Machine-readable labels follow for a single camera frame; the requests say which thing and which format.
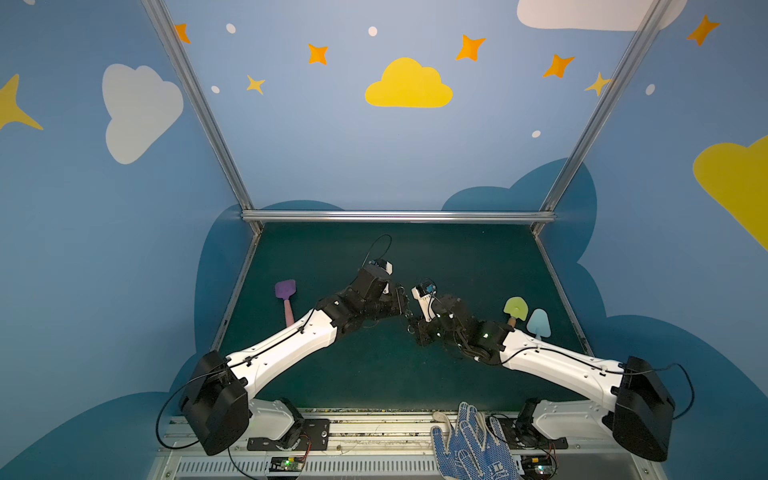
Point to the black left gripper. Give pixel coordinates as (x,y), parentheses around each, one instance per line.
(393,298)

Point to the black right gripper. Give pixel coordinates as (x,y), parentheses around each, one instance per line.
(429,324)

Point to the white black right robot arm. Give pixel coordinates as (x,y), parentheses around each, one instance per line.
(626,400)

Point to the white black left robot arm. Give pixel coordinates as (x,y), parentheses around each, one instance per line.
(220,401)

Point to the light blue green toy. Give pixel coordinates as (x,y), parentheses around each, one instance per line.
(538,325)

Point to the blue dotted work glove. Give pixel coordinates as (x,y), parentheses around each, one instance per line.
(471,447)

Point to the right green circuit board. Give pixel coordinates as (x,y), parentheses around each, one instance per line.
(537,467)

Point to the green circuit board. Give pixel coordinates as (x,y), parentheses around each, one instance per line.
(285,464)
(537,467)

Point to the left green circuit board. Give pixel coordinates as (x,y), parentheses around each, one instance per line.
(285,464)

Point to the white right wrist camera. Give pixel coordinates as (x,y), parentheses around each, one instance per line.
(424,293)

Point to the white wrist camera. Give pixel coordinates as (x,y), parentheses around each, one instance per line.
(424,293)
(387,267)

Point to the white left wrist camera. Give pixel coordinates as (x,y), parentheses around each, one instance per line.
(387,267)

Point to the yellow-green toy shovel wooden handle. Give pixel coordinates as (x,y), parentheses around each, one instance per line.
(517,309)

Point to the purple toy shovel pink handle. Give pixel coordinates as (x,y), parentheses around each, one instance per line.
(284,290)

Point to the aluminium back frame rail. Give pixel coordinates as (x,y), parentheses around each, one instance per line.
(447,217)

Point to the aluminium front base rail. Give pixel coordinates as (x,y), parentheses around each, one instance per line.
(368,444)

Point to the aluminium right corner post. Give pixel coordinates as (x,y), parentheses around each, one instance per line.
(633,56)

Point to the aluminium corner post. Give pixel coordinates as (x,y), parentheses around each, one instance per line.
(161,20)
(633,56)

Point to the aluminium left corner post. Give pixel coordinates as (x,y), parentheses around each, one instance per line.
(161,20)

